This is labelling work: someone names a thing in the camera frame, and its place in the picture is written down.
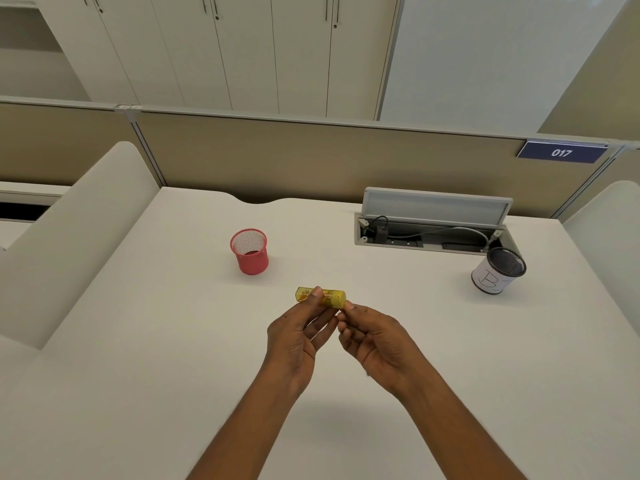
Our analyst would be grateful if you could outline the black mesh cup white label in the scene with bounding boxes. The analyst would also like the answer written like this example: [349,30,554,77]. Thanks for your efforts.
[471,247,527,295]

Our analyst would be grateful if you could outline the cream storage cabinet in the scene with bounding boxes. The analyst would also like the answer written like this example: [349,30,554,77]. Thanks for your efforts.
[30,0,402,121]

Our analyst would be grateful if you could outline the neighbouring white desk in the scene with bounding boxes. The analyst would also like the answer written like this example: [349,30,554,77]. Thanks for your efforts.
[0,181,72,251]

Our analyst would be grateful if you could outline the person's right hand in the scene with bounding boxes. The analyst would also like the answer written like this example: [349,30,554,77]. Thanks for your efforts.
[336,302,435,401]

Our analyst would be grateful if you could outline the grey cable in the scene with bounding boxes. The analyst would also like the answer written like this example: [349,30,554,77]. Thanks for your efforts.
[425,225,503,251]

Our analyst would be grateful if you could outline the person's left hand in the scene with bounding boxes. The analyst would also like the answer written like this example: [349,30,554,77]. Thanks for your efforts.
[265,288,342,396]

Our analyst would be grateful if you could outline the white desk side divider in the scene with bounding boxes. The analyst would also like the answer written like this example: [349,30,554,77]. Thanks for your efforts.
[0,141,162,351]
[562,181,640,338]

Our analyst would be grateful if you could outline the yellow transparent plastic tube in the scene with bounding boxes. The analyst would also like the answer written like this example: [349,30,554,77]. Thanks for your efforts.
[295,286,347,310]

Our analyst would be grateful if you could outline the beige cubicle partition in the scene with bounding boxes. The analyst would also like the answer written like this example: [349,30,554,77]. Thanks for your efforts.
[0,96,640,220]

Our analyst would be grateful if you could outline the person's right forearm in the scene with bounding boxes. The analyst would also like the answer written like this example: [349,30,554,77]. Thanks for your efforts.
[395,374,529,480]

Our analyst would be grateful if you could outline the person's left forearm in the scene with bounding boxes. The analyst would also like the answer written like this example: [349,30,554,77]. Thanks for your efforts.
[186,367,314,480]

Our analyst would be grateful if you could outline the black cable with plug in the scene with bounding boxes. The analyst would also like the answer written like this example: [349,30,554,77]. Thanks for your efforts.
[362,216,392,240]

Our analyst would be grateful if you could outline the blue number sign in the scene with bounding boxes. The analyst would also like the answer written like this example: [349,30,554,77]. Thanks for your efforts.
[517,140,611,164]

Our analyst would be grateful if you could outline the grey desk cable box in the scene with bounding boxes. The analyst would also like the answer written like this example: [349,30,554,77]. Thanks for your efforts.
[354,212,512,256]

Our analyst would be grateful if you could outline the grey cable box lid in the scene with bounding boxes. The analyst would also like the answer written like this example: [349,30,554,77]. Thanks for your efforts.
[363,187,514,226]

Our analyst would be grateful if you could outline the red mesh pen cup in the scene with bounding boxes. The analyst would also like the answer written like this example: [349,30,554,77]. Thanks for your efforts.
[230,229,270,276]

